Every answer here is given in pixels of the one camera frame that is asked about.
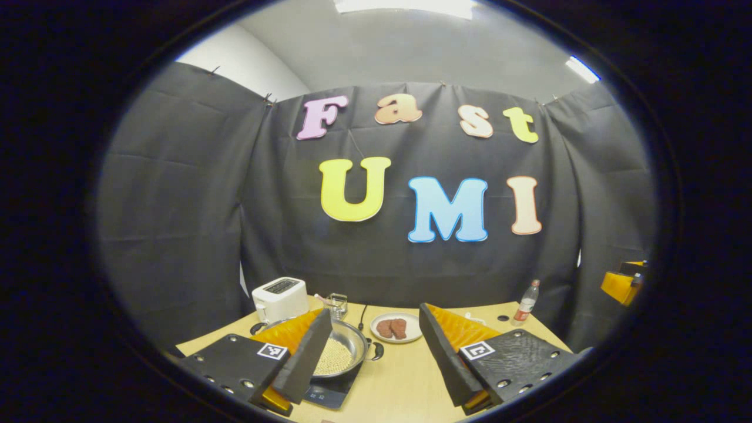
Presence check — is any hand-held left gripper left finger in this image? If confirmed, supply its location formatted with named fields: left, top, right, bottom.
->
left=179, top=308, right=334, bottom=418

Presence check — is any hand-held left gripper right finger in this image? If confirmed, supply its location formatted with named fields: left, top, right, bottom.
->
left=418, top=303, right=579, bottom=417

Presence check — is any black induction cooktop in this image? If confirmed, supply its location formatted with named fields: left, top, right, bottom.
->
left=303, top=365, right=369, bottom=410

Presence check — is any steel pot with black handles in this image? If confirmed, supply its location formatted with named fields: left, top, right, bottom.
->
left=250, top=317, right=384, bottom=380

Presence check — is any pile of yellow soybeans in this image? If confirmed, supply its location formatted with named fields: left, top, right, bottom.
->
left=313, top=337, right=353, bottom=377

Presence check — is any white round plate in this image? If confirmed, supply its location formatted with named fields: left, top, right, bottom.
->
left=370, top=312, right=423, bottom=344

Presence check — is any white toaster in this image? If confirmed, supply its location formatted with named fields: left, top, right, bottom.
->
left=251, top=277, right=309, bottom=324

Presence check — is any plastic bottle with red label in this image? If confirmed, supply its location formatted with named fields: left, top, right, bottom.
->
left=511, top=279, right=540, bottom=327

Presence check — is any black backdrop cloth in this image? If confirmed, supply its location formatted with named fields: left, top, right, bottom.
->
left=97, top=62, right=656, bottom=360

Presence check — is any ceiling light panel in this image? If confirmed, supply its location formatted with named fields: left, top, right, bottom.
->
left=565, top=55, right=602, bottom=85

